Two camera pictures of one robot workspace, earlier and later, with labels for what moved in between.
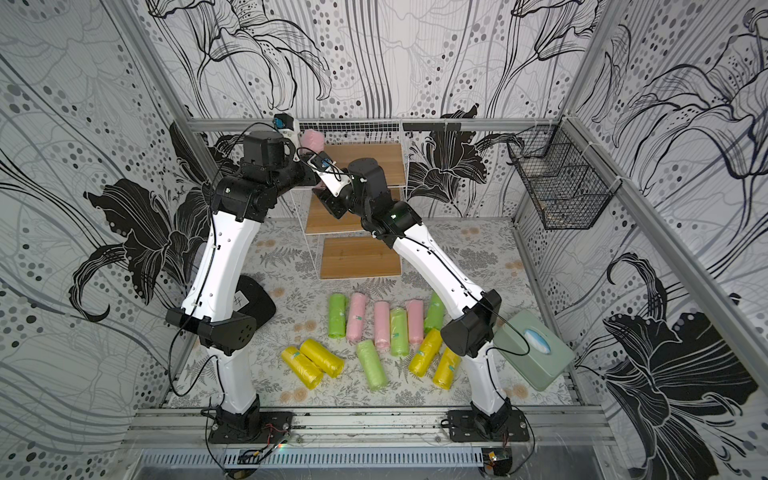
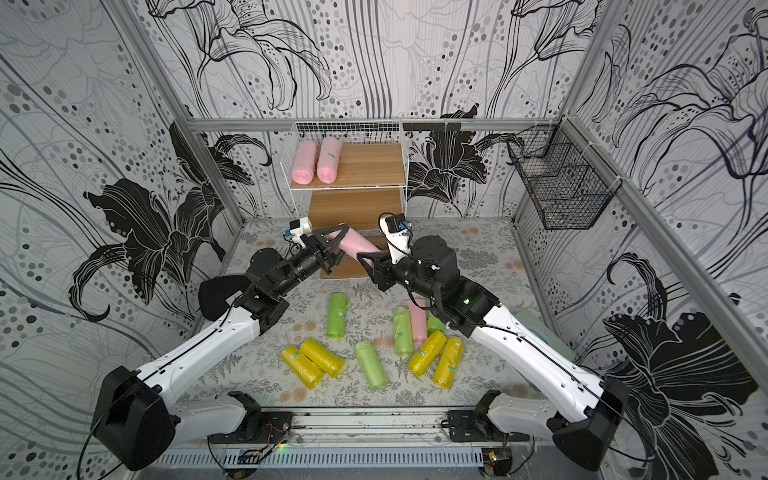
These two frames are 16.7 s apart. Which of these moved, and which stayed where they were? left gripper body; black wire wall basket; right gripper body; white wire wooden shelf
Moved: left gripper body; right gripper body
Stayed: white wire wooden shelf; black wire wall basket
